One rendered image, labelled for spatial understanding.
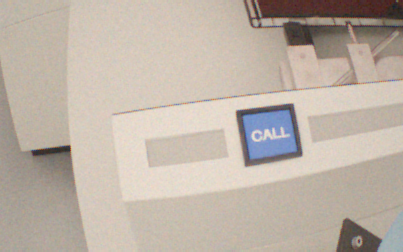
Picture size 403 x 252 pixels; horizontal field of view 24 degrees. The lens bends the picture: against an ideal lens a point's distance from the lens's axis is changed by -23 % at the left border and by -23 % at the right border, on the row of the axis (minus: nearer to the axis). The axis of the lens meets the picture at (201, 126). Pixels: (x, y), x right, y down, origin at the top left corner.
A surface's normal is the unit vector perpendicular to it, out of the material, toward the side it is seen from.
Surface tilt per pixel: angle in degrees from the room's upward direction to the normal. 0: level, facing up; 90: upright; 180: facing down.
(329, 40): 0
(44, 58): 90
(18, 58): 90
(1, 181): 0
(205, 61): 0
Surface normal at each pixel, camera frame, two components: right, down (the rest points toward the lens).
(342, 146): -0.04, -0.54
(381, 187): 0.14, 0.83
